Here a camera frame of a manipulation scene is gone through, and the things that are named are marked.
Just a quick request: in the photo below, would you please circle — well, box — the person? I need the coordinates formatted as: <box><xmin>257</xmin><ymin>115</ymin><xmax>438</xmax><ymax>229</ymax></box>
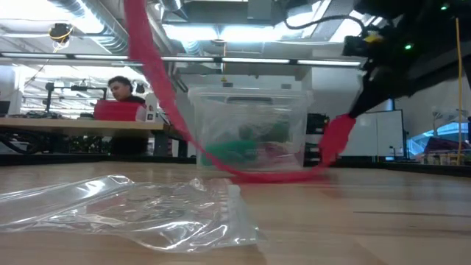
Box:
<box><xmin>107</xmin><ymin>75</ymin><xmax>149</xmax><ymax>155</ymax></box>

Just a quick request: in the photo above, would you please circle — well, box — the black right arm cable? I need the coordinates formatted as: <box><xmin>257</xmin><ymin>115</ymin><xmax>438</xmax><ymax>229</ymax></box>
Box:
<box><xmin>283</xmin><ymin>13</ymin><xmax>365</xmax><ymax>31</ymax></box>

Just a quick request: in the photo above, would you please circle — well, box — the whiteboard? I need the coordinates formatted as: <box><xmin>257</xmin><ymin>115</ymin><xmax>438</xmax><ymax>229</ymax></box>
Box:
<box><xmin>336</xmin><ymin>109</ymin><xmax>406</xmax><ymax>158</ymax></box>

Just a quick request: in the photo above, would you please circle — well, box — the black ceiling cable reel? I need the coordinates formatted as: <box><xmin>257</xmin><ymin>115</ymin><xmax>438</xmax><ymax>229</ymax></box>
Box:
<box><xmin>49</xmin><ymin>22</ymin><xmax>74</xmax><ymax>42</ymax></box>

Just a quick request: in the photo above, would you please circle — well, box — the white box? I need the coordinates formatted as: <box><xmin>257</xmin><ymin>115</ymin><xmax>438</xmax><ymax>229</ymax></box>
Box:
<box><xmin>145</xmin><ymin>92</ymin><xmax>159</xmax><ymax>122</ymax></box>

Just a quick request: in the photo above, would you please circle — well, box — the red elastic bandage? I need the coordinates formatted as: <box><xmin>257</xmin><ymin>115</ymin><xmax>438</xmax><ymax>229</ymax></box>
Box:
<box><xmin>123</xmin><ymin>0</ymin><xmax>357</xmax><ymax>185</ymax></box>

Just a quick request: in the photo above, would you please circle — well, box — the clear zip bag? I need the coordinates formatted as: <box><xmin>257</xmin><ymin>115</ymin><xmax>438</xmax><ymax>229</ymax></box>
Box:
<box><xmin>0</xmin><ymin>174</ymin><xmax>265</xmax><ymax>254</ymax></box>

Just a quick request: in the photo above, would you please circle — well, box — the red storage bin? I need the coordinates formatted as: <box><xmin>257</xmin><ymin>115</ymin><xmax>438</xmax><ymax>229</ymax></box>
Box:
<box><xmin>93</xmin><ymin>99</ymin><xmax>147</xmax><ymax>122</ymax></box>

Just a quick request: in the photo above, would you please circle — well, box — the black equipment stand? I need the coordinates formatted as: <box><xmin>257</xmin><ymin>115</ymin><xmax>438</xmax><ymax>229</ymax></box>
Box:
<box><xmin>43</xmin><ymin>81</ymin><xmax>108</xmax><ymax>115</ymax></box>

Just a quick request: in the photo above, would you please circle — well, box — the long ceiling light strip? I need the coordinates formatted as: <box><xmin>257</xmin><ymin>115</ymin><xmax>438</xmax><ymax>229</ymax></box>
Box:
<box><xmin>0</xmin><ymin>51</ymin><xmax>364</xmax><ymax>68</ymax></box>

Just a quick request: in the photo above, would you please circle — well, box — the wooden workbench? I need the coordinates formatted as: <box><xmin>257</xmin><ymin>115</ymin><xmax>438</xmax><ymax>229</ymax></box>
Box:
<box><xmin>0</xmin><ymin>116</ymin><xmax>192</xmax><ymax>158</ymax></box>

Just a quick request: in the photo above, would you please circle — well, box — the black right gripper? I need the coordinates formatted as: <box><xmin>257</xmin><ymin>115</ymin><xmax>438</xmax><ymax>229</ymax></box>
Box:
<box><xmin>341</xmin><ymin>31</ymin><xmax>413</xmax><ymax>119</ymax></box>

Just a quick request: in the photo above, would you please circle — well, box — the dark green bandage roll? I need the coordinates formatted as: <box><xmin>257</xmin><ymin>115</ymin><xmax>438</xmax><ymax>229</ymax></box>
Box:
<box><xmin>238</xmin><ymin>121</ymin><xmax>292</xmax><ymax>145</ymax></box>

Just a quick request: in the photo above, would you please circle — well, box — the maroon bandage roll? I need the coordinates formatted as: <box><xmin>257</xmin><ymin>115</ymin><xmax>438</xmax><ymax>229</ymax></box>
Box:
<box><xmin>261</xmin><ymin>141</ymin><xmax>300</xmax><ymax>167</ymax></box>

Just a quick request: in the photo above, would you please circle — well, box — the silver ventilation duct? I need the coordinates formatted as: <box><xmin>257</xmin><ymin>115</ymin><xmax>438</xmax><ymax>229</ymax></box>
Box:
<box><xmin>47</xmin><ymin>0</ymin><xmax>130</xmax><ymax>56</ymax></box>

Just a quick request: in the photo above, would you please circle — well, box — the clear plastic lidded container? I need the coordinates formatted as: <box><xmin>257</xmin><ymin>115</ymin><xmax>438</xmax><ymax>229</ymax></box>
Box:
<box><xmin>187</xmin><ymin>86</ymin><xmax>314</xmax><ymax>173</ymax></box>

